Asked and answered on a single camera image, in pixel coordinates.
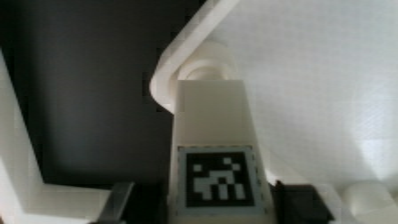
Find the white desk top tray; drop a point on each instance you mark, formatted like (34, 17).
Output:
(312, 51)

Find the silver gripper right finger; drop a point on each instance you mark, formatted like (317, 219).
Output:
(301, 208)

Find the white desk leg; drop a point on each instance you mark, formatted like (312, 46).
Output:
(219, 191)

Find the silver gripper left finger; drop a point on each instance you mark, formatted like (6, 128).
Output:
(136, 205)

